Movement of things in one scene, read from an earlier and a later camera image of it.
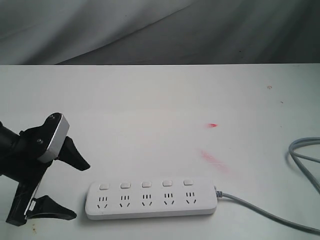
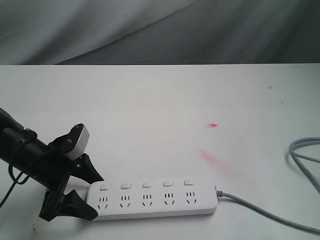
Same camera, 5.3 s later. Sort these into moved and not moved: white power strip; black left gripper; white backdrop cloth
Moved: black left gripper
Not moved: white power strip; white backdrop cloth
